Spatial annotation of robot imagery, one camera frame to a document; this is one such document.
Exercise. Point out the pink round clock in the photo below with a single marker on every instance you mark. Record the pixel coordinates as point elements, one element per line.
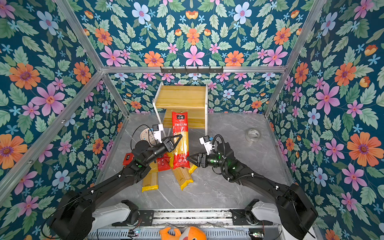
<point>147,135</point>

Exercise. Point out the yellow pasta bag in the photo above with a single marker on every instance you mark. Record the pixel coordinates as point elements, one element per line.
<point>183,177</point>
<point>151,181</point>
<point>192,168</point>

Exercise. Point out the yellow pasta bag right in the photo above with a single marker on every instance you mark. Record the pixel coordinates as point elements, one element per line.
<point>192,168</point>

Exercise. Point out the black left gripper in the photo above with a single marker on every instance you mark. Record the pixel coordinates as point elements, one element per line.
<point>167,144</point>

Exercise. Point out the yellow pasta bag left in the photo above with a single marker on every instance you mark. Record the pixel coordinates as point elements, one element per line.
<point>183,177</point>

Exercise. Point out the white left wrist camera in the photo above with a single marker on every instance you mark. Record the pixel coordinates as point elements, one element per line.
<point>157,132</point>

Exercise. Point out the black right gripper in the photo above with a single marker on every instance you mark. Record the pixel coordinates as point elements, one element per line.
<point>204,162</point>

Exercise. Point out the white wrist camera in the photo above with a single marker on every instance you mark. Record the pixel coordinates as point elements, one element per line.
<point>206,141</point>
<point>157,132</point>

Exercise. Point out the red spaghetti bag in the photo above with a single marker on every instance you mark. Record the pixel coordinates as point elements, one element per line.
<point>128,159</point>
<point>181,152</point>
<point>163,164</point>

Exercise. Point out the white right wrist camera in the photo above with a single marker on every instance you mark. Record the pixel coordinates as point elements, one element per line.
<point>206,141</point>

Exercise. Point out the yellow pasta bag bottom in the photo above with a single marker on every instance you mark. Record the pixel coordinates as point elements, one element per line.
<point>151,181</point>

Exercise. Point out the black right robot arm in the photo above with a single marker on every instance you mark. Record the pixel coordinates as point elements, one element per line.
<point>285,205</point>

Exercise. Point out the black hook rail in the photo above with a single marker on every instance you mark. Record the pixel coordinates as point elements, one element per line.
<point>188,70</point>

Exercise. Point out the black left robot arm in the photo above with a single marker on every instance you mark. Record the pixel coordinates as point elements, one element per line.
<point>80,213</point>

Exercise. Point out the orange plush toy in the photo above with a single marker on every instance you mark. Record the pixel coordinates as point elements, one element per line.
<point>190,233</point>

